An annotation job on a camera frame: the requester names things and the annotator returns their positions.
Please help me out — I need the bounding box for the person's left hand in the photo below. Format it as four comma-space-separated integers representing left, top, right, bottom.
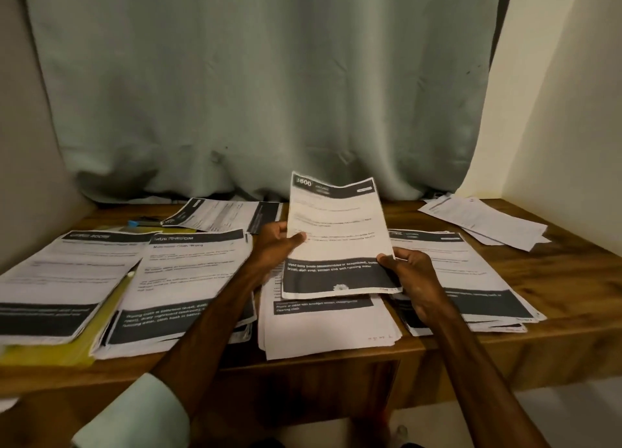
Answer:
243, 219, 308, 287

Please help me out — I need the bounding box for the person's right hand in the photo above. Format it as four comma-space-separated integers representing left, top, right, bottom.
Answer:
377, 247, 446, 313

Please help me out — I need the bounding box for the Wipe Wall Tiles paper stack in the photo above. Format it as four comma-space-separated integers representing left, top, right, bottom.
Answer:
387, 229, 547, 335

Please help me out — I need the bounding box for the single sheet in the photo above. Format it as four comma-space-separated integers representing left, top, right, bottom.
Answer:
160, 198, 283, 235

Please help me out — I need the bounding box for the wash baby bottle paper stack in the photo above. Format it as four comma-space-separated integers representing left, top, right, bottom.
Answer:
282, 171, 402, 300

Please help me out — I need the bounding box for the yellow patterned folder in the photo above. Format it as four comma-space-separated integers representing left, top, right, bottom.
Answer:
0, 221, 196, 368

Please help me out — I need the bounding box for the person's left forearm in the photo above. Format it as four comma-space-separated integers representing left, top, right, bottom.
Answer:
73, 268, 268, 448

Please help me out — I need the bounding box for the person's right forearm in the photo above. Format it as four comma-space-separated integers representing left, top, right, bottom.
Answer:
422, 302, 550, 448

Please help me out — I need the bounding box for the pale green curtain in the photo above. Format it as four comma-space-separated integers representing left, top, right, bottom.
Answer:
19, 0, 511, 203

